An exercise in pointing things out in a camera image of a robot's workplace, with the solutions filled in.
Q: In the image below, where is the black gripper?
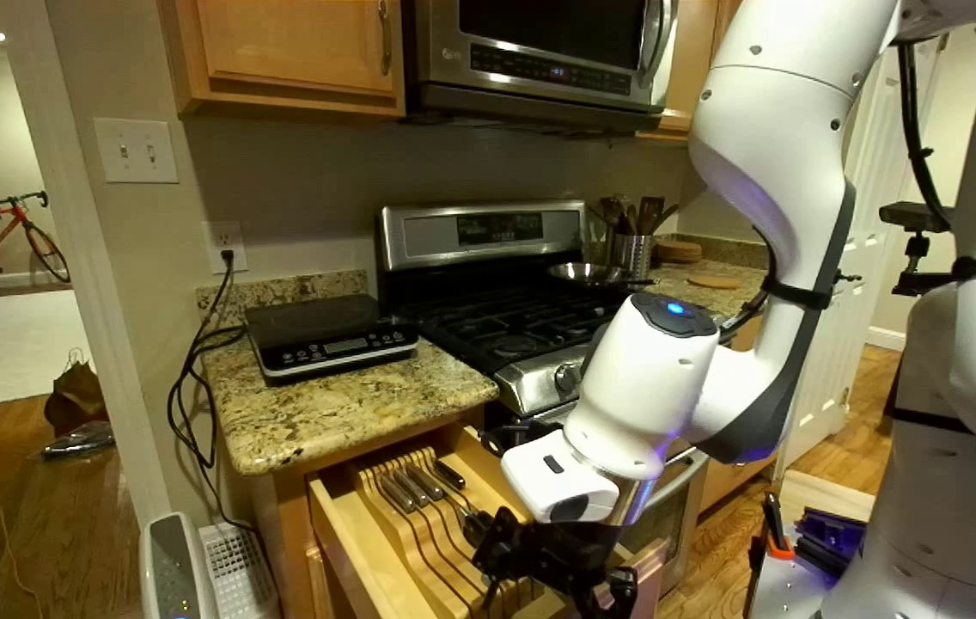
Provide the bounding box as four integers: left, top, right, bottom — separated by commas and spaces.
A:
468, 511, 638, 619

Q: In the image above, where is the wooden top drawer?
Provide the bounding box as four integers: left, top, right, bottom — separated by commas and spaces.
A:
311, 429, 570, 619

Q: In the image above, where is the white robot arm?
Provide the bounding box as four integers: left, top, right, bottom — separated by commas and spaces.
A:
473, 0, 976, 619

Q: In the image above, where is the wooden knife block insert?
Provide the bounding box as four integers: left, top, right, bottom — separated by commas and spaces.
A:
354, 449, 542, 619

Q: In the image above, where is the steel frying pan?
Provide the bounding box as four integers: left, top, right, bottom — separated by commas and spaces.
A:
546, 262, 625, 289

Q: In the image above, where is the stainless steel gas stove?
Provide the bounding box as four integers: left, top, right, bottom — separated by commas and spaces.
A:
379, 203, 718, 538

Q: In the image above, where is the wooden cutting board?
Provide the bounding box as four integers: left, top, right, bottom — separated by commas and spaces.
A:
688, 269, 744, 289

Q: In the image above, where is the granite countertop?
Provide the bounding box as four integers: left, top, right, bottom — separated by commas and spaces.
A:
192, 269, 503, 477

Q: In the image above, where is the black induction cooktop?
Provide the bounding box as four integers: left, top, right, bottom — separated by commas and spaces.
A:
245, 295, 420, 387

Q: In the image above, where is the utensil holder with utensils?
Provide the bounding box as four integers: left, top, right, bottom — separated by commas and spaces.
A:
583, 198, 674, 278

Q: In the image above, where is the white space heater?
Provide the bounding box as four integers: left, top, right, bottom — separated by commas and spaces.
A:
140, 513, 280, 619

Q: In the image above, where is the stainless steel microwave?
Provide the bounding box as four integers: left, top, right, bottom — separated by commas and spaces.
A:
402, 0, 678, 131

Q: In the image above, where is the wooden upper cabinet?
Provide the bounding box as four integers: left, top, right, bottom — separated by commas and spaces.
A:
158, 0, 405, 122

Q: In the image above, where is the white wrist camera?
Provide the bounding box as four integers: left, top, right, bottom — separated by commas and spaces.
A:
503, 429, 620, 522

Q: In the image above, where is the black power cable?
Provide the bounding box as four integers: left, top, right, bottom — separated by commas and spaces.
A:
161, 244, 255, 527

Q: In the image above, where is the white wall light switch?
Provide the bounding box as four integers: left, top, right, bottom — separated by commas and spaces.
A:
92, 116, 180, 186

